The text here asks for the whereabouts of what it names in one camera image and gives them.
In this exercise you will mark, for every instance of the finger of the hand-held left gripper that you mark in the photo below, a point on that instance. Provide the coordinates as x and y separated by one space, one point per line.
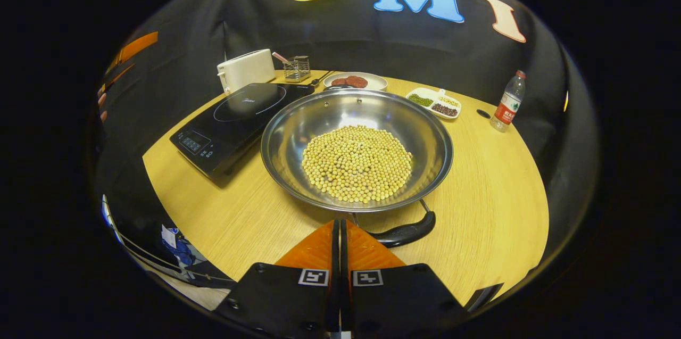
120 76
137 47

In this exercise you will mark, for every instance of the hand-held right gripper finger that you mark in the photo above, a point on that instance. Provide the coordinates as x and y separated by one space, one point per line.
344 254
336 254

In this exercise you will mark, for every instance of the pile of soybeans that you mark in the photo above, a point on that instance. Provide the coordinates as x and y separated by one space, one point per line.
356 163

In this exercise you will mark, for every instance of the black induction cooktop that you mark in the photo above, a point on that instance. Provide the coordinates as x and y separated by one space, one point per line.
239 115

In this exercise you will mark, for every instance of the white toaster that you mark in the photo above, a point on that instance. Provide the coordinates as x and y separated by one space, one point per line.
247 70

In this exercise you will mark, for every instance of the pink striped straw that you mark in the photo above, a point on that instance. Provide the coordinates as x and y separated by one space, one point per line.
279 57

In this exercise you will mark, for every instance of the blue cloth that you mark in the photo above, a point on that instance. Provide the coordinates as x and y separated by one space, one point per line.
189 254

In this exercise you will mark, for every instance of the red meat slice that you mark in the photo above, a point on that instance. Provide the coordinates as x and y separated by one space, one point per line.
339 82
357 82

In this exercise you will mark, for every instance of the heap of green beans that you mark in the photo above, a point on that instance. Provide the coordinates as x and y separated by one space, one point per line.
420 100

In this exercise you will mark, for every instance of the round white plate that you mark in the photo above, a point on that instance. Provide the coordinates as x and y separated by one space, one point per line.
375 82

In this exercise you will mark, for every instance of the heap of dark red beans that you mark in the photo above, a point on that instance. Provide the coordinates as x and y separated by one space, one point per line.
444 110

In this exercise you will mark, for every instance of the small heap of yellow beans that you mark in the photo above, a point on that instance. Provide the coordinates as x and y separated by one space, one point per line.
450 100

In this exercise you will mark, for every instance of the white divided tray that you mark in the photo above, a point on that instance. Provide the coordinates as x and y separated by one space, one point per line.
439 93

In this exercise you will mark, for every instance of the black backdrop cloth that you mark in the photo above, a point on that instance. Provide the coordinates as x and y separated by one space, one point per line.
372 46

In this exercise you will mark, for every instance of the clear water bottle red label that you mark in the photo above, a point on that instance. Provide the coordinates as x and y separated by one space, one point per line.
508 107

